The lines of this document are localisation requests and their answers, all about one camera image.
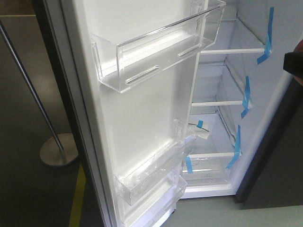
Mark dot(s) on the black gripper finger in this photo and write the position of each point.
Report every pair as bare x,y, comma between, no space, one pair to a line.
289,62

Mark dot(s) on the red yellow apple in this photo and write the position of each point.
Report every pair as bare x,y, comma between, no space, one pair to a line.
298,75

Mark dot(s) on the open white fridge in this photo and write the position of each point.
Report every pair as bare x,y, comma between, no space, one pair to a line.
221,80

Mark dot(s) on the clear fridge crisper drawer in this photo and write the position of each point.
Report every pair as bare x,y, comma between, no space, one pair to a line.
207,171

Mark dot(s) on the white fridge door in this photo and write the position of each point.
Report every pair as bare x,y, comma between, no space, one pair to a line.
115,131

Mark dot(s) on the blue tape strip top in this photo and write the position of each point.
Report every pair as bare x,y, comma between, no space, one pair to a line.
268,45

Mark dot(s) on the blue tape strip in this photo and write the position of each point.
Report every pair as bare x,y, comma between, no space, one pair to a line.
246,98
237,149
268,45

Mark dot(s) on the blue tape strip middle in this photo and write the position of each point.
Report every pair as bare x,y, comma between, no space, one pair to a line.
246,98

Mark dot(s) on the blue tape strip lower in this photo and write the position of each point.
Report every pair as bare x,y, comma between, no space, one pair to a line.
237,149

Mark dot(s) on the white paper manual bag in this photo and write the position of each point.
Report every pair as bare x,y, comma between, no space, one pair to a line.
200,128

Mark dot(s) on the blue tape strip drawer left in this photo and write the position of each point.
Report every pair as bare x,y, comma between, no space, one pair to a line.
189,165

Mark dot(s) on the clear upper door bin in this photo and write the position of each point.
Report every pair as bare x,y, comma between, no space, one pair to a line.
123,65

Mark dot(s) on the clear door bin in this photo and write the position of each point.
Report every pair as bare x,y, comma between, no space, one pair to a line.
149,209
123,65
138,182

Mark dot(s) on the clear middle door bin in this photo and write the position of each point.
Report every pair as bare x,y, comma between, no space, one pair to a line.
138,182

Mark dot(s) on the clear lower door bin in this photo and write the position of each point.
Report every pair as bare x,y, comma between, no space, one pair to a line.
149,209

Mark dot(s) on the silver floor stand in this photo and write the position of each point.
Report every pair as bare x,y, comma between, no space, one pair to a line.
60,150

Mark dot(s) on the yellow floor tape line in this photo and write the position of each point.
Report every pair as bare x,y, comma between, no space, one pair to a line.
77,201

